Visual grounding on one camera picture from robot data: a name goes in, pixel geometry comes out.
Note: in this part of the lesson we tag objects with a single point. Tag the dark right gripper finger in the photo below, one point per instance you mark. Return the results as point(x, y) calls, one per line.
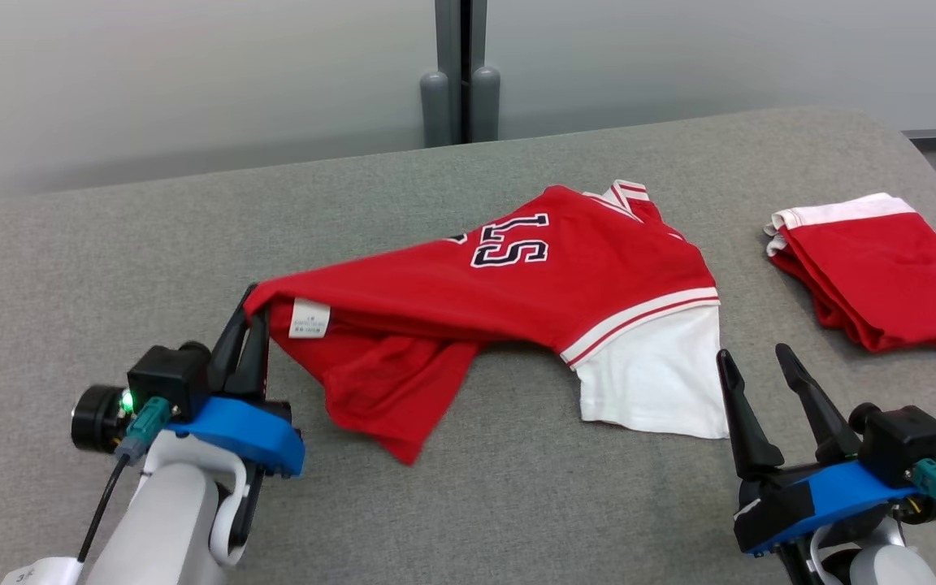
point(825, 422)
point(748, 431)

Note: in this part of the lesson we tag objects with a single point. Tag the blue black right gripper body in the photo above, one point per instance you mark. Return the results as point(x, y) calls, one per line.
point(809, 496)

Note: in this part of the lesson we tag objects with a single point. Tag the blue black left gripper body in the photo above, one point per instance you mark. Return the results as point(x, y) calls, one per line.
point(240, 426)

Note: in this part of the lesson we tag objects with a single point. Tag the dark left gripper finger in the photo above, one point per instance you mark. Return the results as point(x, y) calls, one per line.
point(253, 366)
point(226, 357)

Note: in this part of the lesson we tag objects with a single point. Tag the red white shorts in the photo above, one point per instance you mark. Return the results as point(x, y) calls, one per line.
point(882, 276)

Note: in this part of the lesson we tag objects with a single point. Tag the red white basketball jersey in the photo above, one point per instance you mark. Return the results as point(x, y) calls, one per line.
point(557, 284)

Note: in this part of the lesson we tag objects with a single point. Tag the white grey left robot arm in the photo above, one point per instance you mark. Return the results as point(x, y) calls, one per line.
point(167, 528)

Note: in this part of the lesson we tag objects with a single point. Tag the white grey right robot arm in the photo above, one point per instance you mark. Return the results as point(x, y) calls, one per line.
point(882, 565)

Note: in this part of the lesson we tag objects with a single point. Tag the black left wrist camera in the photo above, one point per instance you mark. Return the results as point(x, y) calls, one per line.
point(167, 378)

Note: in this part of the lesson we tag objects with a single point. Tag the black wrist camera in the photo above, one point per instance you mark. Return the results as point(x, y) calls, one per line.
point(167, 378)
point(907, 443)

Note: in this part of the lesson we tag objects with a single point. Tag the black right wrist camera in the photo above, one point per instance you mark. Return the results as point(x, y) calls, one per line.
point(907, 443)

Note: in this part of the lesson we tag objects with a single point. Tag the grey partition post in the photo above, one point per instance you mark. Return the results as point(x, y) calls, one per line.
point(435, 106)

